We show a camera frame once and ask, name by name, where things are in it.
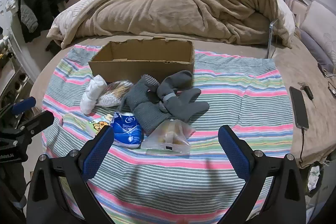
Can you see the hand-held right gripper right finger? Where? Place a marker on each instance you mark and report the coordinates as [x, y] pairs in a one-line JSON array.
[[233, 153]]

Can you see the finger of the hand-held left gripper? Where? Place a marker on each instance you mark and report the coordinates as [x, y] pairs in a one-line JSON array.
[[35, 121], [23, 104]]

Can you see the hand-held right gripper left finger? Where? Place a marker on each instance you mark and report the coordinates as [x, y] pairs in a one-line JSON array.
[[98, 150]]

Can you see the yellow cartoon packet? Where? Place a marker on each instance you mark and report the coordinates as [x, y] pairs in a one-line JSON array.
[[98, 125]]

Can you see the blue tissue packet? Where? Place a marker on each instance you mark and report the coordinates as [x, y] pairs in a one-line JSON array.
[[127, 132]]

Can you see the white socks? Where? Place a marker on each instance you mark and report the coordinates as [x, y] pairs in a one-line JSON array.
[[92, 92]]

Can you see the white patterned cloth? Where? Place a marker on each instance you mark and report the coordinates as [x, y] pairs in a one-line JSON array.
[[115, 91]]

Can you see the grey socks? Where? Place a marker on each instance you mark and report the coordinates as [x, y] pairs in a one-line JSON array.
[[189, 106], [147, 111]]

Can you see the clear zip bag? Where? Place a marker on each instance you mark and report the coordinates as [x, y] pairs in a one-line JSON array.
[[170, 136]]

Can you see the cardboard box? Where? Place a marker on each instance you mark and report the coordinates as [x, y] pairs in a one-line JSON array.
[[141, 69]]

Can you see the dark grey glove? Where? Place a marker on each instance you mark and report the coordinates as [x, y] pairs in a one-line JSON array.
[[176, 81]]

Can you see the metal storage cart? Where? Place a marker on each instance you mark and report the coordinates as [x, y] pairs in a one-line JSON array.
[[11, 74]]

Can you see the striped towel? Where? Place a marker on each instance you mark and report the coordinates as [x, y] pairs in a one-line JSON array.
[[236, 87]]

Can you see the black smartphone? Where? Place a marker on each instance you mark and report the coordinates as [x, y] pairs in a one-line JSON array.
[[299, 108]]

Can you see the bag with white paper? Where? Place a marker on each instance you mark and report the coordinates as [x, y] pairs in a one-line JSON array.
[[315, 176]]

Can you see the grey quilted garment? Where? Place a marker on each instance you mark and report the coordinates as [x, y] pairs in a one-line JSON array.
[[27, 16]]

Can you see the small standing mirror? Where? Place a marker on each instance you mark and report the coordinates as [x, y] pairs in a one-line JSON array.
[[271, 37]]

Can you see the blue-grey pillow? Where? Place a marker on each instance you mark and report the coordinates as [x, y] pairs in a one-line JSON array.
[[312, 48]]

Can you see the white flower-print pillow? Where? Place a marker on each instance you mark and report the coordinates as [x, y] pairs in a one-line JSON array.
[[320, 22]]

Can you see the brown fleece blanket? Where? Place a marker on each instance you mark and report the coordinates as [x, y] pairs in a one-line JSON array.
[[170, 3]]

